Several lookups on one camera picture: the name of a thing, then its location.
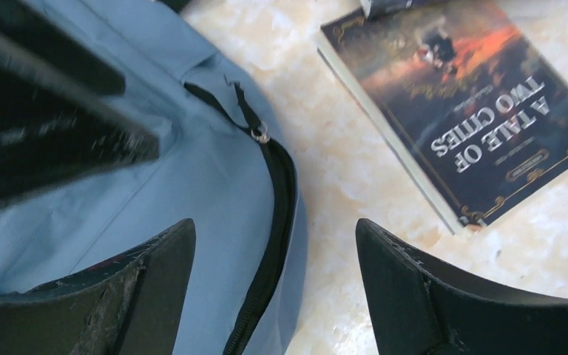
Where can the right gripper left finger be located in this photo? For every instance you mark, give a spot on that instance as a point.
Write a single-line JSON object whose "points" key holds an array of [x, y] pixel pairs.
{"points": [[128, 304]]}

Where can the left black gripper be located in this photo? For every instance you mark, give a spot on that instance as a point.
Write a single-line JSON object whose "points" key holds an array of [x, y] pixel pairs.
{"points": [[54, 125]]}

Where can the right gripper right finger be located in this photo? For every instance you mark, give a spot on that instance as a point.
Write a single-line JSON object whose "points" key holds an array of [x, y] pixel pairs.
{"points": [[420, 304]]}

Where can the dark blue bokeh book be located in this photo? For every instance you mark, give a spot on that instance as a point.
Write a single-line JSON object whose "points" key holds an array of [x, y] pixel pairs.
{"points": [[374, 9]]}

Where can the A Tale of Two Cities book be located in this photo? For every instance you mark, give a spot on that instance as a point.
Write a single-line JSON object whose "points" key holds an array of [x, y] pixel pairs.
{"points": [[474, 112]]}

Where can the blue-grey student backpack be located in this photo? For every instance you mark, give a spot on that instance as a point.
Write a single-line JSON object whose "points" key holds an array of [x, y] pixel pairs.
{"points": [[221, 165]]}

